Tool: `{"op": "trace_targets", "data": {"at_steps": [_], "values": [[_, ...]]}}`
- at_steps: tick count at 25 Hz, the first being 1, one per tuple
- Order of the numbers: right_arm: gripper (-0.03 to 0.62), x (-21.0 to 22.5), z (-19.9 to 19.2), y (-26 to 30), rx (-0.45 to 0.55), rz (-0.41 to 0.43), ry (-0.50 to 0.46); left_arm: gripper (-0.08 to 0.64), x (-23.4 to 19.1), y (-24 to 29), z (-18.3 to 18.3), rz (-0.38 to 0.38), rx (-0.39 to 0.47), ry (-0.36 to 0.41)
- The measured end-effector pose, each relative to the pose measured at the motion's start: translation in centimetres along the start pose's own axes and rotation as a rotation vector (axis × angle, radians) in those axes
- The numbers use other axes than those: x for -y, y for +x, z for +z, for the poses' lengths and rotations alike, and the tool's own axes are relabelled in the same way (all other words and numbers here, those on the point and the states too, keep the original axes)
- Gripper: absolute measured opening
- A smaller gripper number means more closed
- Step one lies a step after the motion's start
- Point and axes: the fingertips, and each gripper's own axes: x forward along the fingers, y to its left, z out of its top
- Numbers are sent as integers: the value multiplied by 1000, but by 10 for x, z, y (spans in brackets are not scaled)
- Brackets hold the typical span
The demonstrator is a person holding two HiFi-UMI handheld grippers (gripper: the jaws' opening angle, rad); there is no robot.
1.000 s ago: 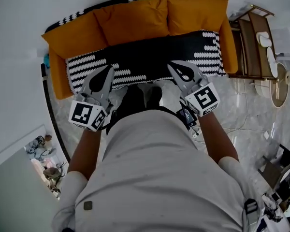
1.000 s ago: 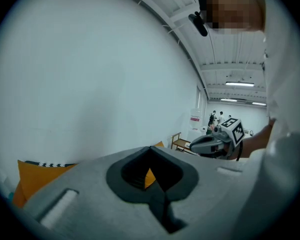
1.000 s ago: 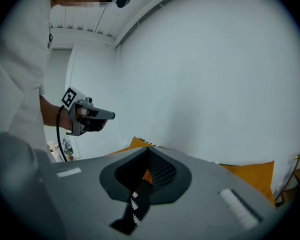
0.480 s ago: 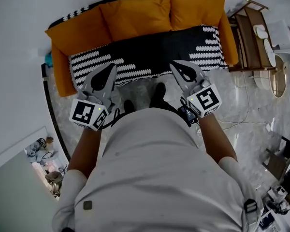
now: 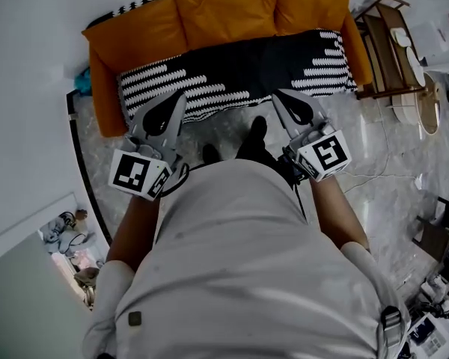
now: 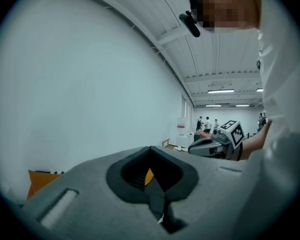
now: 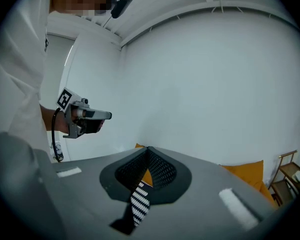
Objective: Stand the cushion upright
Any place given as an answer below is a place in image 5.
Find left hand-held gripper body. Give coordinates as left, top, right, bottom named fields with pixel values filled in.
left=108, top=134, right=182, bottom=203

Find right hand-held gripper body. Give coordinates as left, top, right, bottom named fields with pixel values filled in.
left=283, top=119, right=352, bottom=183

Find orange cushion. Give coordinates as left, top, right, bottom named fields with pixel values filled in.
left=81, top=0, right=190, bottom=75
left=274, top=0, right=353, bottom=37
left=173, top=0, right=280, bottom=51

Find person's right forearm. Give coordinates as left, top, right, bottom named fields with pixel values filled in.
left=308, top=176, right=370, bottom=251

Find person's left forearm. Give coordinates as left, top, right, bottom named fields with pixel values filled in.
left=106, top=195, right=162, bottom=273

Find person's right black shoe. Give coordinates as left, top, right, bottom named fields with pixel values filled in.
left=248, top=114, right=269, bottom=144

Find person's black shoe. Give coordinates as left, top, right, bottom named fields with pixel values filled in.
left=248, top=114, right=269, bottom=144
left=201, top=143, right=222, bottom=166

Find person's left black shoe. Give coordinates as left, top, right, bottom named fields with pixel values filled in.
left=201, top=143, right=222, bottom=166

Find person's black trousers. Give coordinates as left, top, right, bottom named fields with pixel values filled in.
left=234, top=136, right=296, bottom=186

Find black belt device with screen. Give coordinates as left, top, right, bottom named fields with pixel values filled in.
left=278, top=154, right=308, bottom=185

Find teal cloth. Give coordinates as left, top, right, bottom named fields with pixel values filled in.
left=73, top=68, right=93, bottom=95

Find orange sofa with patterned blanket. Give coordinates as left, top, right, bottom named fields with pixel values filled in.
left=88, top=0, right=359, bottom=126

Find wooden side table rack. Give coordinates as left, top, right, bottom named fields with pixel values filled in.
left=353, top=0, right=424, bottom=101

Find white oval tray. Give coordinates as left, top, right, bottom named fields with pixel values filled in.
left=405, top=46, right=427, bottom=86

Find white folded towel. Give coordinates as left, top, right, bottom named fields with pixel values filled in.
left=390, top=27, right=413, bottom=49

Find beige electric fan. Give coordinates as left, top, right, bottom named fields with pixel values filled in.
left=391, top=70, right=445, bottom=137

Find person's white shirt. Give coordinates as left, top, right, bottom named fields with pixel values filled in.
left=81, top=159, right=412, bottom=359

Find dark wooden chair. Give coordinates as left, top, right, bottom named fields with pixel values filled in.
left=412, top=196, right=449, bottom=263

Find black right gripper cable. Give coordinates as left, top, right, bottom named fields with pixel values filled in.
left=290, top=181, right=308, bottom=221

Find shoulder strap buckle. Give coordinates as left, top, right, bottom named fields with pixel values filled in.
left=379, top=304, right=404, bottom=351

